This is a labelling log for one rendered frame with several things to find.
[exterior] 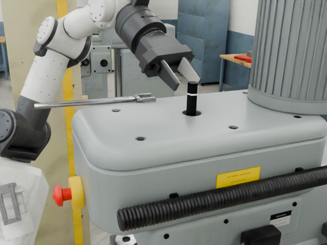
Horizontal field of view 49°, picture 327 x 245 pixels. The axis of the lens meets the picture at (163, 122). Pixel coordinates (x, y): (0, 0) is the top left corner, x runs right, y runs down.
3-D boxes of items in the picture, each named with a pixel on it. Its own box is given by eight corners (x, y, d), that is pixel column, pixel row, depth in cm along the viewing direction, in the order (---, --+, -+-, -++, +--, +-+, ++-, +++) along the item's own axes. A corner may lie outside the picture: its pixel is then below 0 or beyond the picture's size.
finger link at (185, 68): (200, 77, 70) (182, 56, 73) (193, 89, 72) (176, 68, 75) (206, 76, 71) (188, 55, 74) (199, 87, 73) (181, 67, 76)
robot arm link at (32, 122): (5, 89, 96) (-14, 137, 96) (29, 99, 93) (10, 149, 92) (35, 99, 107) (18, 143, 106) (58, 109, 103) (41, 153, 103)
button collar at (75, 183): (74, 216, 65) (72, 187, 63) (69, 199, 70) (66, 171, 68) (85, 214, 66) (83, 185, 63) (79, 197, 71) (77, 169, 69)
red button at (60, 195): (56, 212, 64) (54, 192, 63) (53, 200, 68) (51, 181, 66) (75, 208, 65) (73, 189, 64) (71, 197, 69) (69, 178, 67)
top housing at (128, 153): (99, 249, 57) (94, 158, 51) (71, 173, 79) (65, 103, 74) (325, 193, 74) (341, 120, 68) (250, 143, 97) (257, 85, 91)
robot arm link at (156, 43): (183, 78, 79) (153, 44, 84) (201, 43, 73) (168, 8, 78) (136, 87, 71) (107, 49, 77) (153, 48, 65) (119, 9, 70)
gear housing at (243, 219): (152, 279, 65) (153, 233, 61) (115, 205, 86) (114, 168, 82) (299, 236, 77) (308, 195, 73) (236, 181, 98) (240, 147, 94)
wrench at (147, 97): (34, 111, 69) (34, 107, 69) (33, 105, 72) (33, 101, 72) (155, 101, 77) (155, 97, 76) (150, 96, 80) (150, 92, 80)
